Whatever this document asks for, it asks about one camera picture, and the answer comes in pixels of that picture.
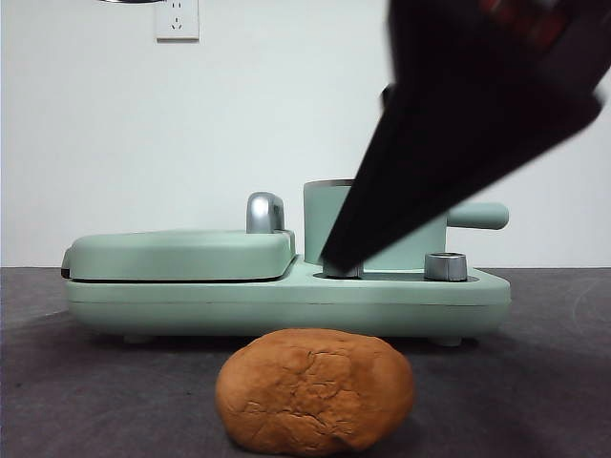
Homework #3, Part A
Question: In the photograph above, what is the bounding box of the mint green steamer pot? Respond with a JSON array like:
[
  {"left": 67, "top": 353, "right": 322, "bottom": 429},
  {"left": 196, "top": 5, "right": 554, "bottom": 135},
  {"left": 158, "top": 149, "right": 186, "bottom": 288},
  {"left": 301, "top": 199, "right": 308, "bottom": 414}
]
[{"left": 303, "top": 178, "right": 510, "bottom": 268}]

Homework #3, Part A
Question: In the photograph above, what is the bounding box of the brown potato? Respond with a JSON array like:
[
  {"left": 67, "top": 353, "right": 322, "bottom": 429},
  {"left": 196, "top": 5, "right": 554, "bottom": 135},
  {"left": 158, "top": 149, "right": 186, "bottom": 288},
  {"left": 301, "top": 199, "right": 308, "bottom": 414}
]
[{"left": 214, "top": 327, "right": 414, "bottom": 458}]

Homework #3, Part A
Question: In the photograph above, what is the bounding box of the silver griddle lid handle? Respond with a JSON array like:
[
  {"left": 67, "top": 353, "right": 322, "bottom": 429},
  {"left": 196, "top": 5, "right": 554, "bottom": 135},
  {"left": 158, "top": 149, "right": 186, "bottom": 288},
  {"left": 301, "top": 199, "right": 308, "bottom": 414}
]
[{"left": 245, "top": 192, "right": 286, "bottom": 235}]

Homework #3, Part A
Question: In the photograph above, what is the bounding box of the silver control knob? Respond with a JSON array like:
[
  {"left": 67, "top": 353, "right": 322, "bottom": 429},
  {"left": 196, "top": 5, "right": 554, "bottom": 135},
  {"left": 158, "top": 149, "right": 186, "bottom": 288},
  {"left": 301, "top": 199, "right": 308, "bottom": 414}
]
[
  {"left": 323, "top": 260, "right": 363, "bottom": 280},
  {"left": 423, "top": 252, "right": 467, "bottom": 281}
]

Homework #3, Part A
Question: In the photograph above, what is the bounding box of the mint green griddle lid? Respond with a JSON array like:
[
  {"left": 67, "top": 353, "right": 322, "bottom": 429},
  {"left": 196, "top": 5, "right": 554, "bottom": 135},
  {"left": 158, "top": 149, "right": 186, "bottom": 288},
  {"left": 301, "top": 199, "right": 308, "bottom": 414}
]
[{"left": 61, "top": 228, "right": 296, "bottom": 282}]

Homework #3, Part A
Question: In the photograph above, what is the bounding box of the white wall socket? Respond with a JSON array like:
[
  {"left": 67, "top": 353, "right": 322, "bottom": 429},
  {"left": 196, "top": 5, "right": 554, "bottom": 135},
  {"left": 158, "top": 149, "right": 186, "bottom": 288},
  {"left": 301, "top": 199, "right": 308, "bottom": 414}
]
[{"left": 156, "top": 0, "right": 200, "bottom": 42}]

